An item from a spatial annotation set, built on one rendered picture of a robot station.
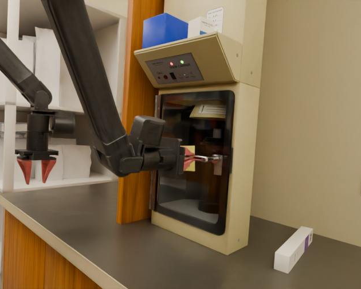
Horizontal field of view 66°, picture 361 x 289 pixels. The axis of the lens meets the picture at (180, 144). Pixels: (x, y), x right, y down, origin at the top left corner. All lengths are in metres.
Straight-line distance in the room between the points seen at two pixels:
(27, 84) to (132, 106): 0.32
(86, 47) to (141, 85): 0.51
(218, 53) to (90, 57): 0.34
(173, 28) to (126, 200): 0.58
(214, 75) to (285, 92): 0.47
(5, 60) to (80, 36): 0.42
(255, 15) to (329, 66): 0.40
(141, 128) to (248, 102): 0.34
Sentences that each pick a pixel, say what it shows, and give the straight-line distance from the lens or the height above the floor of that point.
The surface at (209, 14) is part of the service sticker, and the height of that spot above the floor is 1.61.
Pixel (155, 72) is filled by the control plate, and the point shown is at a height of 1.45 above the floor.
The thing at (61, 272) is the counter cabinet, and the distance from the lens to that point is 1.01.
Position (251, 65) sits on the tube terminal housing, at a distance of 0.83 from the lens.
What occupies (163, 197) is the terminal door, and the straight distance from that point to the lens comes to 0.94.
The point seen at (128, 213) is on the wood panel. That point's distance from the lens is 1.01.
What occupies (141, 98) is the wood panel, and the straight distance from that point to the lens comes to 0.99.
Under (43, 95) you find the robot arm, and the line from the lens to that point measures 0.88.
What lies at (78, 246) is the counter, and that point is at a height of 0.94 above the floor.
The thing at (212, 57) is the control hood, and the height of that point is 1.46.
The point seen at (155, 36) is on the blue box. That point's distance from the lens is 0.87.
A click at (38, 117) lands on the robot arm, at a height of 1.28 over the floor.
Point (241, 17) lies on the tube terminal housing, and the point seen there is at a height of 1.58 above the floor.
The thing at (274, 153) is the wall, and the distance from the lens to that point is 1.18.
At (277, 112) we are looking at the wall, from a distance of 1.19.
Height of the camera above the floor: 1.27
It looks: 3 degrees down
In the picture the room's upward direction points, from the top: 4 degrees clockwise
